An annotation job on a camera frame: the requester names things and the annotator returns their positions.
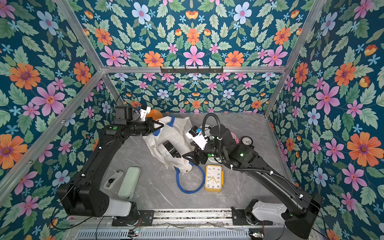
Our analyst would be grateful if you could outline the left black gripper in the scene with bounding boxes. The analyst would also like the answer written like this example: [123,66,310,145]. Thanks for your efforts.
[125,117,164,136]

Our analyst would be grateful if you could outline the pink alarm clock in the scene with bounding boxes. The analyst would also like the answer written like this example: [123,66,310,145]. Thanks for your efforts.
[233,136,240,144]

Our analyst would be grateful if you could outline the white twin-bell alarm clock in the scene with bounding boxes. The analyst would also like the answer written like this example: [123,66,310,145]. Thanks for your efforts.
[204,126,212,140]

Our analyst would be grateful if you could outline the black twin-bell alarm clock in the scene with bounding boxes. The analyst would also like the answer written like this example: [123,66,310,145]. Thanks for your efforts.
[241,136,254,147]

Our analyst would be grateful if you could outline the yellow alarm clock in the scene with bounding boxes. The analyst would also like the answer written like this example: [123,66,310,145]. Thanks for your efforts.
[205,165,224,192]

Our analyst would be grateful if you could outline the white canvas bag blue handles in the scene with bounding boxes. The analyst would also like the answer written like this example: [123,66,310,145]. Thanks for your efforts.
[144,116,205,194]

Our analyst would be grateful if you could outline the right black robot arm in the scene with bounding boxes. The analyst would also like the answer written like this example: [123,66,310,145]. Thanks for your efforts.
[183,125,324,240]

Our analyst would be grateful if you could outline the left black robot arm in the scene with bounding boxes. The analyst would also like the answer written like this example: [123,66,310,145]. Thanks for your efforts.
[57,106,164,220]

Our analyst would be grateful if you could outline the orange plush toy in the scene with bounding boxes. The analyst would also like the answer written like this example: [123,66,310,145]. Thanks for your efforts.
[146,109,164,121]

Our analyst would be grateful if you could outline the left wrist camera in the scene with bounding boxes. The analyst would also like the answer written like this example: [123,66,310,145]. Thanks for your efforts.
[139,105,152,122]

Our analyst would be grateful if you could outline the black hook rail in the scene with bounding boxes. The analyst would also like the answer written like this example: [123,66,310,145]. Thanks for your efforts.
[160,67,224,74]

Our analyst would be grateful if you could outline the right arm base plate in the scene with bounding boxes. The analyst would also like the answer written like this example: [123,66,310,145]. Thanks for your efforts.
[231,207,273,226]

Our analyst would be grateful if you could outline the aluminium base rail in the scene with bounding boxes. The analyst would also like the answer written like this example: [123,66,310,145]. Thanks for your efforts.
[71,208,316,229]

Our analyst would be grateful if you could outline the white vented cable duct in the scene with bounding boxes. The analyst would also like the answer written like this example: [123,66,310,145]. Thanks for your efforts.
[75,229,251,240]

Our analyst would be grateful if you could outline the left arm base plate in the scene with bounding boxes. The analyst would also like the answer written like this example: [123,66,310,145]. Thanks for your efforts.
[112,210,155,227]

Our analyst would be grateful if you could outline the aluminium cage frame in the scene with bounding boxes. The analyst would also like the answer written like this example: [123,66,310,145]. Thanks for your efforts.
[1,1,317,209]

